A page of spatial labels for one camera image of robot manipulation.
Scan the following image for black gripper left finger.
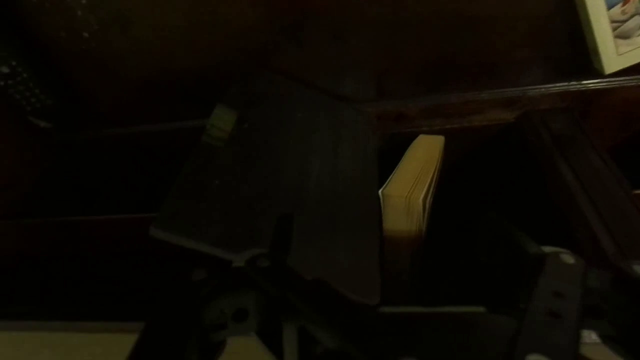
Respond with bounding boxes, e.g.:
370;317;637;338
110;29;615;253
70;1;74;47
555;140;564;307
128;211;298;360

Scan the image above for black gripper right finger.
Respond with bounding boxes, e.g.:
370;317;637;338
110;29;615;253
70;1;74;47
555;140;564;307
516;243;591;360

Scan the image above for blue John Grisham paperback book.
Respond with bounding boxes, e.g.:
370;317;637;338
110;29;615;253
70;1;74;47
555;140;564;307
148;68;447;305

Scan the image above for dark wooden secretary desk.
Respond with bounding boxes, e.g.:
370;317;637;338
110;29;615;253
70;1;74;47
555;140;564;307
0;0;640;360

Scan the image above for stacked books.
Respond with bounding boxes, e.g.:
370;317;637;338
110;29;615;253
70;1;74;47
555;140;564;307
576;0;640;78

